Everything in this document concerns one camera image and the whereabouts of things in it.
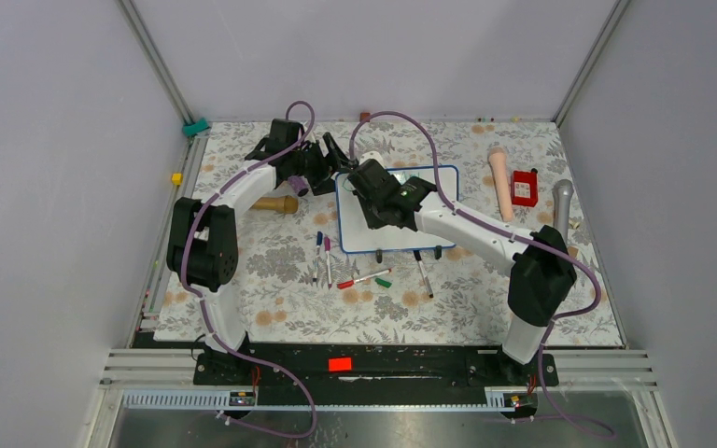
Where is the floral table mat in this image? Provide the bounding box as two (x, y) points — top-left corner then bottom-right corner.
(154, 120), (623, 347)

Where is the tan toy microphone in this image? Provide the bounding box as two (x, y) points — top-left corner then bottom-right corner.
(251, 195), (299, 215)

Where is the silver toy microphone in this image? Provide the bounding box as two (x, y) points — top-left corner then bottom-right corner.
(553, 179), (574, 241)

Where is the green marker cap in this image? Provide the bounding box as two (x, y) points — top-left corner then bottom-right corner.
(375, 278), (392, 288)

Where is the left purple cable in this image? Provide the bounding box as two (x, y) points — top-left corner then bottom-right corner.
(178, 100), (319, 441)

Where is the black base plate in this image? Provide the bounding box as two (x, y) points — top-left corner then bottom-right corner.
(193, 343), (559, 406)

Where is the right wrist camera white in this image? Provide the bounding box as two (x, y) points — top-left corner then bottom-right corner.
(358, 150), (387, 169)

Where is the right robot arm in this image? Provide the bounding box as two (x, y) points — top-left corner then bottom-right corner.
(346, 160), (577, 385)

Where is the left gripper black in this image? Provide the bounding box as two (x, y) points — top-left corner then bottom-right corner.
(288, 133), (354, 195)

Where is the blue framed whiteboard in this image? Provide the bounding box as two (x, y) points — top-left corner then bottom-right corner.
(334, 165), (460, 255)

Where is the teal corner block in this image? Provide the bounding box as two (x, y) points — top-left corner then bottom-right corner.
(182, 118), (210, 138)

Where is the red tape label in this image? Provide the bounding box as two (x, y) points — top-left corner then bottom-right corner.
(327, 357), (353, 372)

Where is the red box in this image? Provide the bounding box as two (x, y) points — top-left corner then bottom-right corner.
(511, 169), (539, 207)

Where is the blue whiteboard marker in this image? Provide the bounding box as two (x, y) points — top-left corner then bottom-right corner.
(312, 231), (324, 284)

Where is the purple glitter toy microphone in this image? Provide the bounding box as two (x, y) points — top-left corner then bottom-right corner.
(287, 175), (309, 197)

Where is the purple whiteboard marker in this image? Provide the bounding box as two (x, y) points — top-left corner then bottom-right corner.
(323, 236), (333, 289)

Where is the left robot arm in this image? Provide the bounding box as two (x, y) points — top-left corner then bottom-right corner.
(166, 119), (358, 384)

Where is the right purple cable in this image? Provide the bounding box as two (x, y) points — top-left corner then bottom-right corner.
(348, 111), (618, 441)

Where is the pink toy microphone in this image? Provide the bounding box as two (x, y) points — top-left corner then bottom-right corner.
(488, 147), (513, 222)

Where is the red whiteboard marker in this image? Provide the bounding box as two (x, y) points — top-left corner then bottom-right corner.
(337, 268), (392, 289)

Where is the purple cable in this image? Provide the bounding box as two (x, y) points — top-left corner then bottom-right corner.
(348, 111), (618, 441)
(178, 100), (319, 441)

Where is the black whiteboard marker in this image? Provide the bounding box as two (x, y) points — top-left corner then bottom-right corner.
(413, 250), (434, 299)

